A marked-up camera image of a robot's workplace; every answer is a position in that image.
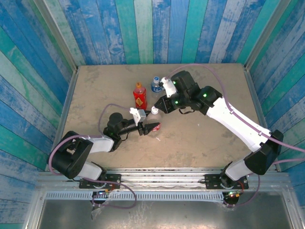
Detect clear red label cola bottle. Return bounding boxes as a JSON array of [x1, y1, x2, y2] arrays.
[[145, 106, 163, 138]]

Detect blue label water bottle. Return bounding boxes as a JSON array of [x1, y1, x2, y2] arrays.
[[151, 76, 164, 98]]

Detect red drink bottle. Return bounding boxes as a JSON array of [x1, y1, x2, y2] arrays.
[[132, 82, 148, 110]]

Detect aluminium table edge strip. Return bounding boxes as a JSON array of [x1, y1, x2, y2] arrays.
[[45, 68, 79, 171], [243, 64, 282, 172]]

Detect small circuit board with LEDs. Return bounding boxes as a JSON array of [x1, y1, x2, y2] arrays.
[[92, 189, 112, 208], [223, 189, 244, 208]]

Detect grey metal panel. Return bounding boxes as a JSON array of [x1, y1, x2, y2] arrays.
[[35, 199, 295, 229]]

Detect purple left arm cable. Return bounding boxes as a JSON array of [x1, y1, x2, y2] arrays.
[[48, 103, 138, 210]]

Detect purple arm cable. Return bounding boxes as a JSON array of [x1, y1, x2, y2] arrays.
[[165, 63, 305, 208], [48, 103, 138, 210]]

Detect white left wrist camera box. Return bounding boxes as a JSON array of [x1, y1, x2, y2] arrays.
[[129, 107, 147, 126]]

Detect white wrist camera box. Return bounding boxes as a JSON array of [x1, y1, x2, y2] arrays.
[[159, 76, 178, 98], [129, 107, 147, 126]]

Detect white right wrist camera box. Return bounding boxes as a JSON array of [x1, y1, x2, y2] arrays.
[[159, 76, 178, 98]]

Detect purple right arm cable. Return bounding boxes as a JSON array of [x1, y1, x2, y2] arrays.
[[165, 63, 305, 208]]

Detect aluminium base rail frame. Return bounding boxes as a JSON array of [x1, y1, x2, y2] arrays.
[[37, 167, 290, 194]]

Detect white slotted cable duct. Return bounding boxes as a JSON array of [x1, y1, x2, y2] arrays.
[[45, 190, 224, 202]]

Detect aluminium corner post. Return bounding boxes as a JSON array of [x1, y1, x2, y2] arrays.
[[33, 0, 79, 72], [244, 0, 293, 70]]

